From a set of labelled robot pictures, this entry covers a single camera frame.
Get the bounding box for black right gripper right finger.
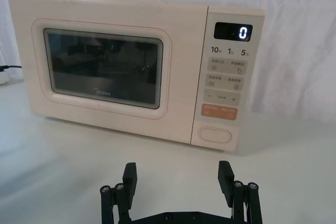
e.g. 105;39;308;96
218;160;263;224

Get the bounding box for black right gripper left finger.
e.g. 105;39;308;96
99;162;139;224

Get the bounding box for white table cloth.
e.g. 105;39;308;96
0;0;336;224

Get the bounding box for cream microwave oven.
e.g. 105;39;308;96
7;0;266;153

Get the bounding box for thin black cable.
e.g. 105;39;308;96
0;64;23;72

